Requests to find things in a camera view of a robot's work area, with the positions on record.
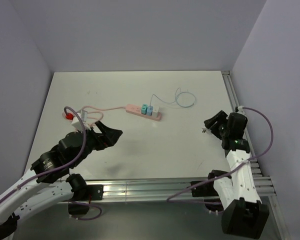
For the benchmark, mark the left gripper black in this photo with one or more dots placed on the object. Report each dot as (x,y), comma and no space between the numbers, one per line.
(112,135)

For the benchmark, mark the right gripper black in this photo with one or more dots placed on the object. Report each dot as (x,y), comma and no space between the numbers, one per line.
(221,117)

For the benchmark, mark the teal charger plug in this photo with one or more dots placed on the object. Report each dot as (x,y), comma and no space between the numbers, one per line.
(143,109)

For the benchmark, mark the light blue charger plug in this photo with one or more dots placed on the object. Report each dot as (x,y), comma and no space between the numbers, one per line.
(149,110)

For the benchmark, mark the silver white charger plug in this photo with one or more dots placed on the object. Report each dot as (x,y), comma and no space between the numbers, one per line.
(155,111)

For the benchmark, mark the small white charger plug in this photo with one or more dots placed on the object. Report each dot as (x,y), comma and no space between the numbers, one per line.
(206,131)

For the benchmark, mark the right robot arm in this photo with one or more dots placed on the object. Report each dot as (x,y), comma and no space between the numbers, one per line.
(244,214)

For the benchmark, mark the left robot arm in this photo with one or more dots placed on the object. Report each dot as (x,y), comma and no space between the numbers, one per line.
(49,180)

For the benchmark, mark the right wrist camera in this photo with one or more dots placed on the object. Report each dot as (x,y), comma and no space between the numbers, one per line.
(240,110)

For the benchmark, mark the aluminium side rail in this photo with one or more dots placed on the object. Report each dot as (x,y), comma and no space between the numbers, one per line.
(239,152)

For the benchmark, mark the aluminium front rail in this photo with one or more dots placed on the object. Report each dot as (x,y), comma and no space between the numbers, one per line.
(115,191)

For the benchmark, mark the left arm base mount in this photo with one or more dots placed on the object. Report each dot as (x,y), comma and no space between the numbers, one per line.
(93,192)

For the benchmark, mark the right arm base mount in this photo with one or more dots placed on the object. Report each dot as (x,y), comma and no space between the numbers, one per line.
(208,190)

